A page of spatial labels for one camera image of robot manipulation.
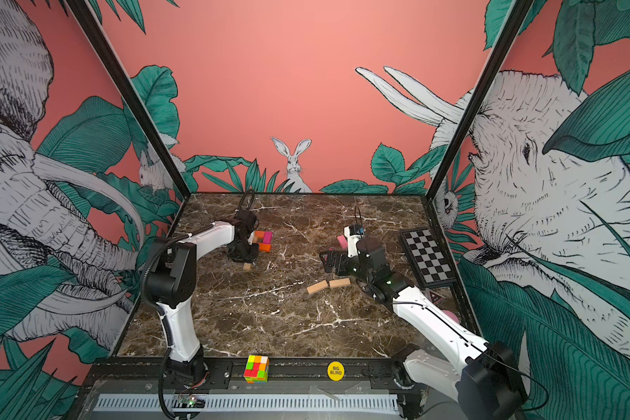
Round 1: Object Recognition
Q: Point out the pink block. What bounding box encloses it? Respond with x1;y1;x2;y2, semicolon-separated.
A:
337;236;348;249

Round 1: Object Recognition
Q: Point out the magenta block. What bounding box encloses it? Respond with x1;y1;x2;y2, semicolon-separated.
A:
262;231;273;244

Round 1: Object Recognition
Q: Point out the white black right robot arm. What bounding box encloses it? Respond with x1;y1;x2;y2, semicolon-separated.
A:
320;225;528;419

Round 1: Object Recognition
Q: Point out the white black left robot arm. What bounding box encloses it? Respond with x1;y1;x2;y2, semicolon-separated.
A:
140;189;259;388

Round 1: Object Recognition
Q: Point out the black white checkerboard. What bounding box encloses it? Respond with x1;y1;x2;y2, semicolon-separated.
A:
399;227;456;290

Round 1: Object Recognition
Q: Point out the small triangle warning sign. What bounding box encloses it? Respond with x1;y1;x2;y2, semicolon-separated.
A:
426;289;446;306

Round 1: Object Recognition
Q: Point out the yellow big blind chip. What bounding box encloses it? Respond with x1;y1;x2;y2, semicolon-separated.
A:
327;360;346;382

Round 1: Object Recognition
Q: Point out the colourful puzzle cube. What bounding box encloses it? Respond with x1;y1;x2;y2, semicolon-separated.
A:
243;355;270;383

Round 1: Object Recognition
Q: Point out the pink round button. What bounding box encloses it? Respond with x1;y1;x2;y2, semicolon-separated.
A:
443;310;460;324

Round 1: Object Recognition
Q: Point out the small circuit board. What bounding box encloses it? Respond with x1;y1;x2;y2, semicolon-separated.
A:
173;395;207;410

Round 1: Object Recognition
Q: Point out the white ventilation grille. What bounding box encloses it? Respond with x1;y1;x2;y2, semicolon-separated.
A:
93;394;399;414

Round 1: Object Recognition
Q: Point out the black front rail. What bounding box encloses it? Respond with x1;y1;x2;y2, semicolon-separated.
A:
83;356;510;392

